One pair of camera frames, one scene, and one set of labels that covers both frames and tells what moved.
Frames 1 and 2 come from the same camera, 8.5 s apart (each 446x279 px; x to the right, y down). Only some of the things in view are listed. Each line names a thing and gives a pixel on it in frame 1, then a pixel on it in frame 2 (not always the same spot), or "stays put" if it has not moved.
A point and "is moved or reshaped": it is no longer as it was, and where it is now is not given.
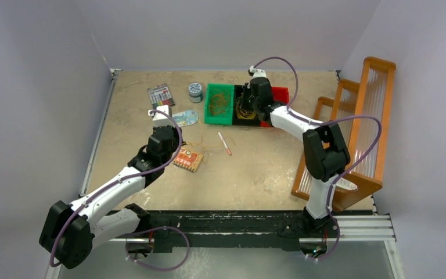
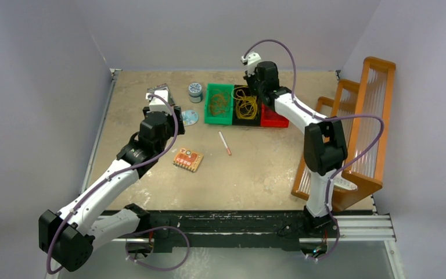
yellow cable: (201, 139) is moved or reshaped
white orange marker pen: (227, 148) stays put
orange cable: (219, 104) stays put
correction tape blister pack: (186, 118) stays put
